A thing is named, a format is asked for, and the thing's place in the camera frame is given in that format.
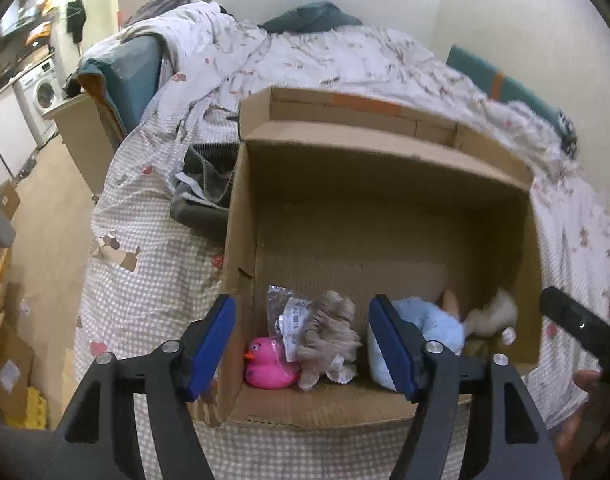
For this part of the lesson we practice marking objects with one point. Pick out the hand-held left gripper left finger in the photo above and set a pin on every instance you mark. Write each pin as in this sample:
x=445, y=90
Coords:
x=212, y=345

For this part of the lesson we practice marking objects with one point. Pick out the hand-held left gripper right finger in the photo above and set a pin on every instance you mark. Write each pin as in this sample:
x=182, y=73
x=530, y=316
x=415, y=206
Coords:
x=392, y=347

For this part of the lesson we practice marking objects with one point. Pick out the light blue plush cloth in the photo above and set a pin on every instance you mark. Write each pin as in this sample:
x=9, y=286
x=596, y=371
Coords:
x=435, y=330

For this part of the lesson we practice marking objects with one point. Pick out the pink rubber duck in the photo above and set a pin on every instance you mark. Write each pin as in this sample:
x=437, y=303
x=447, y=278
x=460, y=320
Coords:
x=267, y=367

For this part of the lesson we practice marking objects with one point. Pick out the clear plastic packet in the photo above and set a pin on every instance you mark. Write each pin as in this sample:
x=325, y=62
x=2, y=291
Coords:
x=285, y=317

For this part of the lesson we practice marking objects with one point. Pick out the beige plush toy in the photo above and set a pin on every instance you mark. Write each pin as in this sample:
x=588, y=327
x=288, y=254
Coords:
x=495, y=315

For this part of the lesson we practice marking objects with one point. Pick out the brown cardboard box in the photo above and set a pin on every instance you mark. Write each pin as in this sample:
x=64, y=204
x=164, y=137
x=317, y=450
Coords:
x=365, y=230

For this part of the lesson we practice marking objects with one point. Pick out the person's right hand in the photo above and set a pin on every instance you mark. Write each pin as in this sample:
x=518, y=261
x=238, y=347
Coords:
x=575, y=435

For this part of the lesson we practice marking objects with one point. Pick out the floral checked quilt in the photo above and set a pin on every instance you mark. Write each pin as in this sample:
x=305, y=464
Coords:
x=150, y=260

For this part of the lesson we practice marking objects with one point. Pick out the dark grey cloth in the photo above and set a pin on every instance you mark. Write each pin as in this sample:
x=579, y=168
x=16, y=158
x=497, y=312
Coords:
x=205, y=190

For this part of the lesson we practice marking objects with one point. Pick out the yellow cloth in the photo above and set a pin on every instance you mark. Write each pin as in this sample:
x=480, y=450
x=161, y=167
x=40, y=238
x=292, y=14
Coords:
x=37, y=407

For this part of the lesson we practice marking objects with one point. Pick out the black white patterned item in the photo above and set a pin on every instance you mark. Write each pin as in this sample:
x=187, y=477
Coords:
x=568, y=132

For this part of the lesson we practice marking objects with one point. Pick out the large cardboard box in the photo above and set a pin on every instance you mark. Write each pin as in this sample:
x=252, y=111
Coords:
x=7, y=370

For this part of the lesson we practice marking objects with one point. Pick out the teal pillow with orange stripe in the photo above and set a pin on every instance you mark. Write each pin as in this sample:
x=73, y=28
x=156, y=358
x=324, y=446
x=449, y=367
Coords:
x=505, y=87

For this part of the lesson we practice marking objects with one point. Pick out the small cardboard box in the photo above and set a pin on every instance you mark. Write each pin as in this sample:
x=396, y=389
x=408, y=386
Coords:
x=7, y=200

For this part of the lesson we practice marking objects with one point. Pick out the teal mattress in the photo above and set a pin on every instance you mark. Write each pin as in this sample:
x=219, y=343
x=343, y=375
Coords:
x=127, y=85

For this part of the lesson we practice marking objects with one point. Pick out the white cabinet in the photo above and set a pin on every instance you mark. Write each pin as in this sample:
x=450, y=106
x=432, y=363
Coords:
x=5, y=140

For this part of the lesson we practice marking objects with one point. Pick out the white washing machine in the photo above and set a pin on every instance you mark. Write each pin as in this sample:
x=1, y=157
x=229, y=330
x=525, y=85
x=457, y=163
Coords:
x=42, y=95

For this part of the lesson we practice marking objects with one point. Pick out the dark green garment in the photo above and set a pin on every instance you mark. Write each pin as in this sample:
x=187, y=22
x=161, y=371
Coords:
x=310, y=17

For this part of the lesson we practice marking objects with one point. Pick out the grey striped cloth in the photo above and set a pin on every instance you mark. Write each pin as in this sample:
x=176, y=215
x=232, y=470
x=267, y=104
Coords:
x=157, y=5

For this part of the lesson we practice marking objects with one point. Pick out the black hanging garment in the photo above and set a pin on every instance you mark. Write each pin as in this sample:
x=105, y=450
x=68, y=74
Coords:
x=77, y=17

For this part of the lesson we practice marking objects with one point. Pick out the wooden bed frame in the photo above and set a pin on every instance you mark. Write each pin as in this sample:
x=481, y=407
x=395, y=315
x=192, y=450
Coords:
x=85, y=140

